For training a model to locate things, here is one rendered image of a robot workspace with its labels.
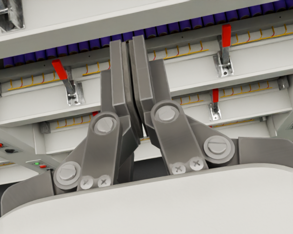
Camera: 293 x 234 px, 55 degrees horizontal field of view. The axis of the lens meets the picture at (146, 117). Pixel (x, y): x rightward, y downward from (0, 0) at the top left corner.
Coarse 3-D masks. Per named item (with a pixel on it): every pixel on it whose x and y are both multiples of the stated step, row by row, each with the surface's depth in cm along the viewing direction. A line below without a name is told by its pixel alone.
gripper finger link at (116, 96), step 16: (112, 48) 13; (112, 64) 12; (128, 64) 12; (112, 80) 11; (128, 80) 11; (112, 96) 11; (128, 96) 11; (128, 112) 11; (128, 128) 11; (80, 144) 11; (128, 144) 11; (64, 160) 11; (80, 160) 10; (64, 176) 10
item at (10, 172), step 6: (12, 162) 91; (0, 168) 90; (6, 168) 91; (12, 168) 90; (18, 168) 90; (24, 168) 90; (0, 174) 91; (6, 174) 90; (12, 174) 90; (18, 174) 90; (24, 174) 90; (30, 174) 90; (36, 174) 89; (0, 180) 90; (6, 180) 90; (12, 180) 90; (18, 180) 90
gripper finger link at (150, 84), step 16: (144, 48) 12; (144, 64) 12; (160, 64) 13; (144, 80) 11; (160, 80) 12; (144, 96) 11; (160, 96) 12; (144, 112) 11; (144, 128) 12; (192, 128) 10; (208, 128) 10; (208, 144) 10; (224, 144) 10; (208, 160) 10; (224, 160) 10
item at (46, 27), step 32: (32, 0) 33; (64, 0) 32; (96, 0) 32; (128, 0) 32; (160, 0) 31; (192, 0) 31; (224, 0) 32; (256, 0) 34; (0, 32) 33; (32, 32) 32; (64, 32) 33; (96, 32) 34
